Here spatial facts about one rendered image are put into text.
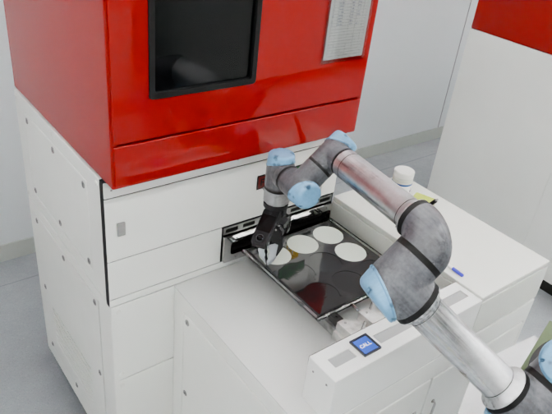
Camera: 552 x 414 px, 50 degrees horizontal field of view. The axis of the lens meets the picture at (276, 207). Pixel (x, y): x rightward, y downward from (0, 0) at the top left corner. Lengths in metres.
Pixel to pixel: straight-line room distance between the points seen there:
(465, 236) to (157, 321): 1.00
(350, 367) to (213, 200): 0.62
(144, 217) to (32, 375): 1.28
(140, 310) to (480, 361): 0.96
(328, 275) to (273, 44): 0.68
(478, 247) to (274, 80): 0.83
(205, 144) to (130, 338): 0.65
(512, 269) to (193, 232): 0.95
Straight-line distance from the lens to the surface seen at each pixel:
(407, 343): 1.54
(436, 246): 1.27
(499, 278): 1.85
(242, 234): 1.84
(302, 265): 1.80
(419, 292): 1.28
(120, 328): 1.82
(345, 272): 1.81
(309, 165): 1.52
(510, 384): 1.43
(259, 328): 1.69
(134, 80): 1.38
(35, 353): 2.83
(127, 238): 1.63
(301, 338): 1.68
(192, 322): 1.79
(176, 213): 1.67
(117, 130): 1.41
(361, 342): 1.49
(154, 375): 2.03
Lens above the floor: 1.97
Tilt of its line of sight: 31 degrees down
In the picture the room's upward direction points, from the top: 7 degrees clockwise
